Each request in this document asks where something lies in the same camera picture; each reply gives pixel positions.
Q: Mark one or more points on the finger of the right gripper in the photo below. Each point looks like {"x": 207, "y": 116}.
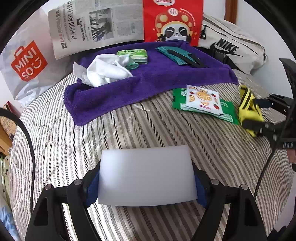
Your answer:
{"x": 281, "y": 104}
{"x": 262, "y": 129}

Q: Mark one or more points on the purple towel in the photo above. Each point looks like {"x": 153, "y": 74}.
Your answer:
{"x": 160, "y": 74}

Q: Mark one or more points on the folded newspaper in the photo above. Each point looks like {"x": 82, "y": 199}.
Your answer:
{"x": 77, "y": 26}

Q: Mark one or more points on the white Nike waist bag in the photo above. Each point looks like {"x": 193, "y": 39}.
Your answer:
{"x": 225, "y": 39}

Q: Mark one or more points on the black watch strap half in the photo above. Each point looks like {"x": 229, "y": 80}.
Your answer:
{"x": 193, "y": 63}

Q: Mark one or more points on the red panda paper bag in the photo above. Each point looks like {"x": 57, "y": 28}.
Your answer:
{"x": 166, "y": 20}

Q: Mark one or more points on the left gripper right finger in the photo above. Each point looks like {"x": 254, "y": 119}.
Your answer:
{"x": 244, "y": 220}

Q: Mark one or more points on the colourful bedding at left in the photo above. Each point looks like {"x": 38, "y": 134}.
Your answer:
{"x": 6, "y": 212}

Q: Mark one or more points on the yellow mesh pouch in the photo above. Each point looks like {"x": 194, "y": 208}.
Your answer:
{"x": 249, "y": 111}

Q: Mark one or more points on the white foam block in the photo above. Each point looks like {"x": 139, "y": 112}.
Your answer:
{"x": 146, "y": 177}

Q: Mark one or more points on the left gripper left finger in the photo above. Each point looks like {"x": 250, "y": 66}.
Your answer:
{"x": 47, "y": 221}

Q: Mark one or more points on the wooden bedside shelf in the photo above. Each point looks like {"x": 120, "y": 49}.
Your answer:
{"x": 5, "y": 142}

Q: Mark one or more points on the striped grey bed quilt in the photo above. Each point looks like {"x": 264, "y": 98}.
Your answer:
{"x": 65, "y": 152}

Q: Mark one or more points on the white cloth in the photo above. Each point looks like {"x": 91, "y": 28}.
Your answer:
{"x": 105, "y": 69}

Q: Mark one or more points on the orange fruit sticker sheet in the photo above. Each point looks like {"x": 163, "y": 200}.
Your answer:
{"x": 203, "y": 99}

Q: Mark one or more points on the grey Miniso plastic bag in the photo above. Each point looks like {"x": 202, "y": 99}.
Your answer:
{"x": 28, "y": 64}

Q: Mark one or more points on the teal knitted cloth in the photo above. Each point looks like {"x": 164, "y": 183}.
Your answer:
{"x": 180, "y": 62}

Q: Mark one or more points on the patterned brown book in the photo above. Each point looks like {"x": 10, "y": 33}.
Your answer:
{"x": 8, "y": 125}

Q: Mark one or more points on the green tissue pack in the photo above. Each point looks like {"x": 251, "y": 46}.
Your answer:
{"x": 140, "y": 56}

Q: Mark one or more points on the green wet wipes packet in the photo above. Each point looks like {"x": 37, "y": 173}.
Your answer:
{"x": 229, "y": 114}

